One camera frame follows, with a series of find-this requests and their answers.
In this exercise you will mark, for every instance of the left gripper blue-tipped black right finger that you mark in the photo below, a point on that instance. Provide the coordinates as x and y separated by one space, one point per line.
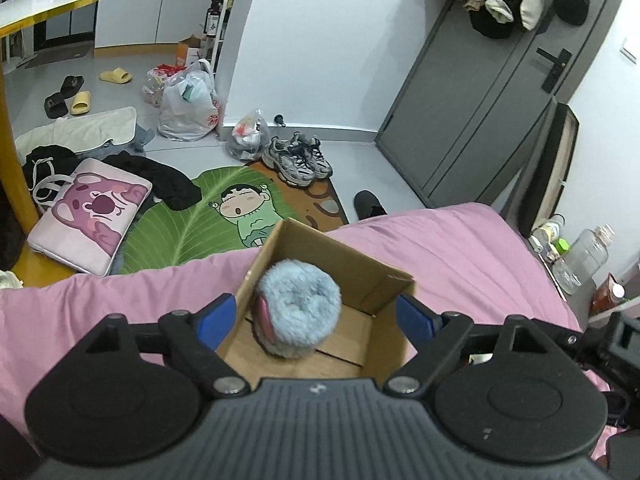
444 344

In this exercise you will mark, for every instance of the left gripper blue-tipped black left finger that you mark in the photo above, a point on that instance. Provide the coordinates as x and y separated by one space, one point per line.
175 356

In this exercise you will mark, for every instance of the fluffy blue plush item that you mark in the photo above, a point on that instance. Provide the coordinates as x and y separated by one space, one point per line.
297 307

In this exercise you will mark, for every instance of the brown cardboard box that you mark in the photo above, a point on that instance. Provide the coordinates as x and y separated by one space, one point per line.
366 341

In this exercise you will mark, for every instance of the pink bed sheet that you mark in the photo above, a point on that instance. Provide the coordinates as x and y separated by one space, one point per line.
463 258

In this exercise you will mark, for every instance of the clear plastic water jug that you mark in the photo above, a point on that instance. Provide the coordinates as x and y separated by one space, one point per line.
582 260

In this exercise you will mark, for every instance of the green leaf cartoon rug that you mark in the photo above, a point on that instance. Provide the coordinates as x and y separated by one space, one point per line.
239 208

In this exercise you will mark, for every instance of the black clothing on floor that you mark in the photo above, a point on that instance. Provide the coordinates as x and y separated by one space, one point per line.
169 185

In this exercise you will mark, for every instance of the black shoe by bed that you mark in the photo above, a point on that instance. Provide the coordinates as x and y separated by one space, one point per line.
367 205

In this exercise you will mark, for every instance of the pink bear laptop bag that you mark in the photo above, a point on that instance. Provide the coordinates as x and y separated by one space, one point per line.
85 216

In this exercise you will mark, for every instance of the grey sneaker right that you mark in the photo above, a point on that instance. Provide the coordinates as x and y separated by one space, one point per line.
314 157

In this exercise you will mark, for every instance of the small clear trash bag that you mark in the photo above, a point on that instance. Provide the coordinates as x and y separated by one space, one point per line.
249 137

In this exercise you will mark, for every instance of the large white plastic bag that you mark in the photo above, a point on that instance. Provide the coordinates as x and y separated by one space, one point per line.
190 107

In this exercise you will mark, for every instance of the grey door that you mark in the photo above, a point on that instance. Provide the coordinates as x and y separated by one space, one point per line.
468 115

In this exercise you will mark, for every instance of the white towel on floor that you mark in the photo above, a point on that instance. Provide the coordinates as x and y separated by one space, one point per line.
82 133

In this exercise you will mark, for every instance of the yellow slipper near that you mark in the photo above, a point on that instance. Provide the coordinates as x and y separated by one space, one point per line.
81 104

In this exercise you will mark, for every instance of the yellow slipper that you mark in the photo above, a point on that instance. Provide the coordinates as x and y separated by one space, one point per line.
116 76
81 104

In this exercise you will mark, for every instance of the black slipper pair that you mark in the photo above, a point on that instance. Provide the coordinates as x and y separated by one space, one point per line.
55 105

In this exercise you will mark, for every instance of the yellow slipper far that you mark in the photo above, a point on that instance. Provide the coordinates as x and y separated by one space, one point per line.
116 76

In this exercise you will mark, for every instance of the white cabinet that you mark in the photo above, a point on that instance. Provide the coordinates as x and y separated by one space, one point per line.
136 27

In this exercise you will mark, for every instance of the folded board against wall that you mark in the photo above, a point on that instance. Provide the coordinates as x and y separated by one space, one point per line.
542 181

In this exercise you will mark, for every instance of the black drawstring bag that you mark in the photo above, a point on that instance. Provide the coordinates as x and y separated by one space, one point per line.
48 170

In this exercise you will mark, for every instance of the black door handle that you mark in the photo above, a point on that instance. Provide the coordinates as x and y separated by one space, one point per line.
558 65

